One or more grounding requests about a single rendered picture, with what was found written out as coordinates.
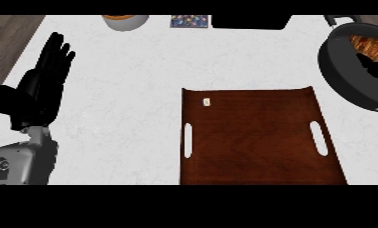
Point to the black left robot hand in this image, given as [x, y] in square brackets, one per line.
[45, 72]

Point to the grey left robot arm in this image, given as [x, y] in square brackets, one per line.
[27, 162]

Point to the small pale croissant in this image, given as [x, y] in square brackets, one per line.
[207, 102]

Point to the brown wooden tray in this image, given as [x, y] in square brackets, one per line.
[256, 138]

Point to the dark grey pot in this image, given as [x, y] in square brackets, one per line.
[352, 68]

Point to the grey bowl with orange content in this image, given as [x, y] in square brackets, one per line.
[126, 22]

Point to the blue patterned box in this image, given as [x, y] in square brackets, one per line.
[189, 21]

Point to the black appliance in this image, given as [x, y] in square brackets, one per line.
[251, 22]

